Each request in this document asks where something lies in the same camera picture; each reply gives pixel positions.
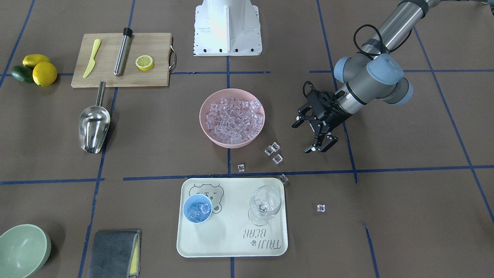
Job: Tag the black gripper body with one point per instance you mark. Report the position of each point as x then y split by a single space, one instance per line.
330 112

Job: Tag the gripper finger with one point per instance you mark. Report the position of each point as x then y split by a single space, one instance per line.
302 116
323 141

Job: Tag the steel ice scoop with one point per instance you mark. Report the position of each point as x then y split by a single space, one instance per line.
94 124

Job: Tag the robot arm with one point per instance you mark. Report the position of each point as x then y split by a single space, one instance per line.
371 74

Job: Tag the pile of ice cubes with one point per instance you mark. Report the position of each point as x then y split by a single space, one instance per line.
232 121

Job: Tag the blue plastic cup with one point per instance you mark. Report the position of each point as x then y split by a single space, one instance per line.
195 198

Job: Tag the ice cubes in cup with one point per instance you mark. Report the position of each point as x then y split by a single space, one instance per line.
198 212

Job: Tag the pink bowl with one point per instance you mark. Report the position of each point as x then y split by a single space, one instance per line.
239 94

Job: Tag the clear wine glass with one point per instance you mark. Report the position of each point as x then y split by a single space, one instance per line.
264 204

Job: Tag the cream bear tray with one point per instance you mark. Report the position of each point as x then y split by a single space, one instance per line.
228 231

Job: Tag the lemon half slice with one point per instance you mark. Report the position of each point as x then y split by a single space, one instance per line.
144 62

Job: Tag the wooden cutting board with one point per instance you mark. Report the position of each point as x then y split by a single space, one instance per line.
157 45

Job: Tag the steel muddler black cap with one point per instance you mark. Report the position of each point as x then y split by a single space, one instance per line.
123 52

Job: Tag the yellow plastic knife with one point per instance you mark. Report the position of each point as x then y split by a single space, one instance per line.
91 62

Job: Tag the grey folded cloth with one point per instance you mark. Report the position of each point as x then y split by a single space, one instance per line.
115 254

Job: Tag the whole yellow lemon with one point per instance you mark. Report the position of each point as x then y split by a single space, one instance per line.
44 74

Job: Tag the green bowl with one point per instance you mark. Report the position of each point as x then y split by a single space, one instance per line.
24 249

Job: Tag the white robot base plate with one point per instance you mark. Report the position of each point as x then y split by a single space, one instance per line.
227 28

